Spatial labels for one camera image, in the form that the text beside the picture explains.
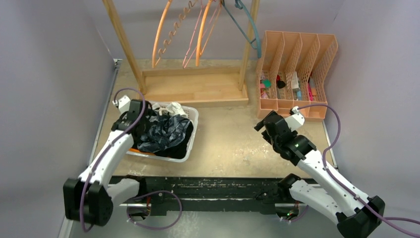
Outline dark camouflage shorts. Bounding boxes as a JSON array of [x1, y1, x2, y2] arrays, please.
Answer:
[[136, 115, 192, 153]]

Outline orange shorts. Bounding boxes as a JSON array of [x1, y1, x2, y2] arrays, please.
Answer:
[[127, 148, 155, 156]]

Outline white shorts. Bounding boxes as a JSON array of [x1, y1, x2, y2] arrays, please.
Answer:
[[152, 102, 188, 118]]

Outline black shorts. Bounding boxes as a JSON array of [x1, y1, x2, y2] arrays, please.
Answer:
[[155, 122, 194, 159]]

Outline white plastic basket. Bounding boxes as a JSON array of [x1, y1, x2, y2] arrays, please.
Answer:
[[131, 101, 199, 163]]

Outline pink plastic file organizer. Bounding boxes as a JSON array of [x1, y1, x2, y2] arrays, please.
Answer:
[[256, 31, 338, 121]]

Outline orange hanger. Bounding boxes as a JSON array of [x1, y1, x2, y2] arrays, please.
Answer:
[[194, 0, 221, 66], [151, 0, 200, 69]]

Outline grey-blue plastic hanger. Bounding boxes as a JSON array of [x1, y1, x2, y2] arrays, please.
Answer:
[[221, 0, 263, 59]]

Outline pink thin hanger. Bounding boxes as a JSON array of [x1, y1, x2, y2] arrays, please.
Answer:
[[182, 0, 208, 68]]

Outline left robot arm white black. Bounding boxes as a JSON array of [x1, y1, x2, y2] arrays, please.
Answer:
[[63, 96, 152, 230]]

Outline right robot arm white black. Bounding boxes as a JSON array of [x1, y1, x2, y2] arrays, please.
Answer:
[[254, 107, 385, 238]]

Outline pink small bottle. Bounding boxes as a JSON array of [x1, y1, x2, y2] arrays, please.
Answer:
[[260, 83, 269, 99]]

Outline green small item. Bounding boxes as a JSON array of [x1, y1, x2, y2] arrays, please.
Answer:
[[261, 79, 271, 88]]

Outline wooden clothes rack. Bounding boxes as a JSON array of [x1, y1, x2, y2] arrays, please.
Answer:
[[103, 0, 261, 107]]

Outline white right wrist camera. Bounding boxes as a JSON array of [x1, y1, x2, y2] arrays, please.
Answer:
[[285, 106, 305, 131]]

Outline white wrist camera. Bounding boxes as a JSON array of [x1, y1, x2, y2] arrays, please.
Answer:
[[285, 106, 305, 131], [112, 95, 131, 115]]

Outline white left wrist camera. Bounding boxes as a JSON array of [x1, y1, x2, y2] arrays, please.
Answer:
[[112, 95, 131, 115]]

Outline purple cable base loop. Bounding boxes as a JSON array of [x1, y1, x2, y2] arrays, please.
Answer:
[[126, 190, 183, 231]]

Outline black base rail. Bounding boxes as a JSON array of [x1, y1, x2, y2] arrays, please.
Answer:
[[123, 176, 295, 215]]

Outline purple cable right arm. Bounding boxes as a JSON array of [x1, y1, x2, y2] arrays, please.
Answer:
[[297, 104, 420, 238]]

